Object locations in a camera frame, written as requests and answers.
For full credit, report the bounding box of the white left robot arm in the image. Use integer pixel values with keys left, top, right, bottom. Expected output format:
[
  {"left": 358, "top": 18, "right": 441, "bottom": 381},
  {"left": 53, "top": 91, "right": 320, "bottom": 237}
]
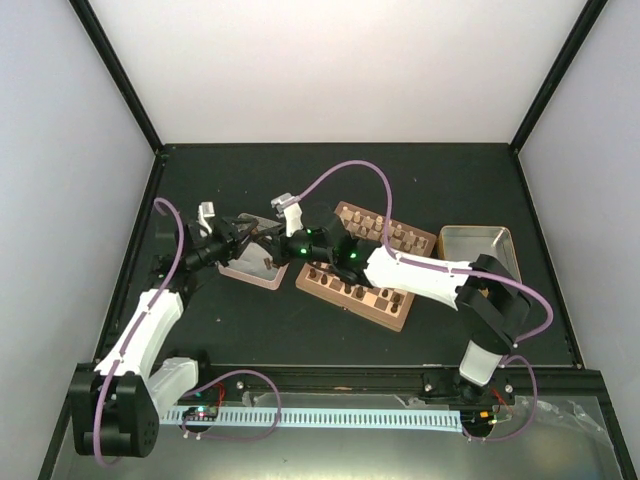
[{"left": 69, "top": 217, "right": 258, "bottom": 463}]

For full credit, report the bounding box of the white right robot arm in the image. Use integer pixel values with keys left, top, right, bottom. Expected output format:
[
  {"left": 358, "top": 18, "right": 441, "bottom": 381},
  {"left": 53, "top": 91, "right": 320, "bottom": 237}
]
[{"left": 251, "top": 203, "right": 530, "bottom": 403}]

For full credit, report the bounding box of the white chess pieces row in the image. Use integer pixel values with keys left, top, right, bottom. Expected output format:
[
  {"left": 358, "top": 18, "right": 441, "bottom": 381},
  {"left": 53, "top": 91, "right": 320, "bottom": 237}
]
[{"left": 336, "top": 205, "right": 437, "bottom": 257}]

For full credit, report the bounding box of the wooden chess board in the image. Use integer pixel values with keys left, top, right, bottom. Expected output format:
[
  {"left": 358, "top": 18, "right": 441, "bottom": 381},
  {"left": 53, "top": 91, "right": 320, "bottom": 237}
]
[{"left": 296, "top": 201, "right": 415, "bottom": 332}]

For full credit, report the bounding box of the pink metal tray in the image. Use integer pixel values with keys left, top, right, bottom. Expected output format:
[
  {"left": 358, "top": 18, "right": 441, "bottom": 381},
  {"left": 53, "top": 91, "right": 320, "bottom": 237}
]
[{"left": 218, "top": 243, "right": 288, "bottom": 290}]

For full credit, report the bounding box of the yellow metal tray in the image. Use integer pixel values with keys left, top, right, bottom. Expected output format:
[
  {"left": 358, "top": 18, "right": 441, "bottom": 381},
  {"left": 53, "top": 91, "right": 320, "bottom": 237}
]
[{"left": 437, "top": 225, "right": 521, "bottom": 282}]

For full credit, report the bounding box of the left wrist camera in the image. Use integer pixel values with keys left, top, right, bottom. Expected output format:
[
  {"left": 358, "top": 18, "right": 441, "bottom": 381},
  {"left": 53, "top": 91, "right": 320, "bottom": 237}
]
[{"left": 197, "top": 201, "right": 216, "bottom": 235}]

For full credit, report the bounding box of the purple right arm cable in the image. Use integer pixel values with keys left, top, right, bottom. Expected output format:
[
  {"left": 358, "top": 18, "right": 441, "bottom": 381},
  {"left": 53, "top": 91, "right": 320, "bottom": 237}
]
[{"left": 299, "top": 159, "right": 555, "bottom": 444}]

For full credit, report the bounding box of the light blue slotted cable duct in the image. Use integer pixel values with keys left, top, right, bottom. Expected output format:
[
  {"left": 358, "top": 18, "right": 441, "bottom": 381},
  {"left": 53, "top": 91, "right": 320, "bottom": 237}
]
[{"left": 160, "top": 405, "right": 463, "bottom": 433}]

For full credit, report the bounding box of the black frame post left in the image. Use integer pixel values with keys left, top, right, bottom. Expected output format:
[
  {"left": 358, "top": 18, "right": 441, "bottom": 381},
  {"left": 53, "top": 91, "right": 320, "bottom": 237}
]
[{"left": 69, "top": 0, "right": 163, "bottom": 153}]

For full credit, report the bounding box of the black frame post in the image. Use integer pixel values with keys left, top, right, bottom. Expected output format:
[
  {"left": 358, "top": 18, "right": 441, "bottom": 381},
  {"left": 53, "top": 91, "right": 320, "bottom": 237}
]
[
  {"left": 69, "top": 0, "right": 163, "bottom": 153},
  {"left": 509, "top": 0, "right": 608, "bottom": 154}
]

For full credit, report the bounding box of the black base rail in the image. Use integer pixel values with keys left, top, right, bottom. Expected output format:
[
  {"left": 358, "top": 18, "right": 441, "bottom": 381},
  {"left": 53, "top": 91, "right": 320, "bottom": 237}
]
[{"left": 199, "top": 363, "right": 606, "bottom": 400}]

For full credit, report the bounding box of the black frame post right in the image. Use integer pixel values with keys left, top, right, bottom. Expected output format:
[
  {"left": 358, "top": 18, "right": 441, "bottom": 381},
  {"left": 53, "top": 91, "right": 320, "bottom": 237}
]
[{"left": 509, "top": 0, "right": 608, "bottom": 154}]

